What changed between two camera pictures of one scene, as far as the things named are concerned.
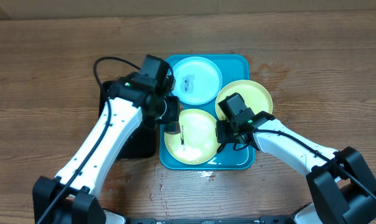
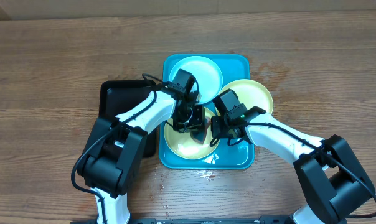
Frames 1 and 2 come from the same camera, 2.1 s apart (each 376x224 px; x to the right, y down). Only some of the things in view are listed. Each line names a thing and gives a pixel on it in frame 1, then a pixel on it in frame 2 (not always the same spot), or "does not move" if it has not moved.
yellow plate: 256,96 does not move
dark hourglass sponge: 172,127 → 198,134
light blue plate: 197,79 does not move
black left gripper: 172,114 → 199,110
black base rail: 263,219 does not move
